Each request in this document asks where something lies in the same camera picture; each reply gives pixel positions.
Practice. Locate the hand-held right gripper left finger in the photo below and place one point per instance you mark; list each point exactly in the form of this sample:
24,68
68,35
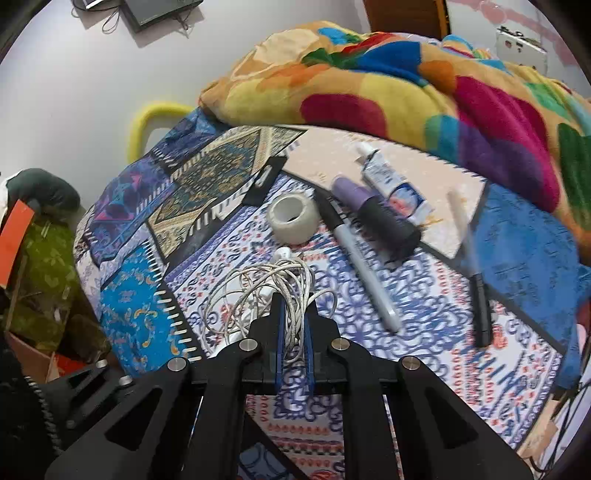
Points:
277,332

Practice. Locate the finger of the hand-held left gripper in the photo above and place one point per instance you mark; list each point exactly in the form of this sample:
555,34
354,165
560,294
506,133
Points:
87,383

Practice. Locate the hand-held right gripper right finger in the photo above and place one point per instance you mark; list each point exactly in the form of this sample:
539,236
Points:
308,341

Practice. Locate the white toothpaste tube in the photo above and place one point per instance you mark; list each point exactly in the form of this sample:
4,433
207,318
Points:
397,194

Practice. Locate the grey marker pen black cap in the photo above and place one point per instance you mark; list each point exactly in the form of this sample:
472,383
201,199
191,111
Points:
369,281

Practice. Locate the clear tape roll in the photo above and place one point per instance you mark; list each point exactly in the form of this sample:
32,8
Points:
300,228

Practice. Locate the green leaf print bag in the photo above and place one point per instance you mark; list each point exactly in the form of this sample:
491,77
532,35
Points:
41,258

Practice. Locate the purple tube with black wrap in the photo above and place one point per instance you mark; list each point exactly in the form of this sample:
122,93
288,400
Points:
383,221

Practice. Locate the patterned patchwork bedsheet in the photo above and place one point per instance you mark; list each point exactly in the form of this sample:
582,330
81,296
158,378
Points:
221,194

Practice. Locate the orange cardboard box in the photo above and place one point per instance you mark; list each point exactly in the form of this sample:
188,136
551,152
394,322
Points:
14,240

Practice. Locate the black and white pen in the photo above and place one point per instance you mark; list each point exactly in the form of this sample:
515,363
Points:
480,314

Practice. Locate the dark green plush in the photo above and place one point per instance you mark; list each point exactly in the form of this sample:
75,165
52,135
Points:
41,189

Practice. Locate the colourful fleece blanket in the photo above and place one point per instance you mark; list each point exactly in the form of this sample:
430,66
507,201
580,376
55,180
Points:
369,92

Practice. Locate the black wall device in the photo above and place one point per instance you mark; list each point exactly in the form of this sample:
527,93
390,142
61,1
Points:
157,11

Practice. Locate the white wall socket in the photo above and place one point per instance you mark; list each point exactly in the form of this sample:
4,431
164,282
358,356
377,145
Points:
519,48

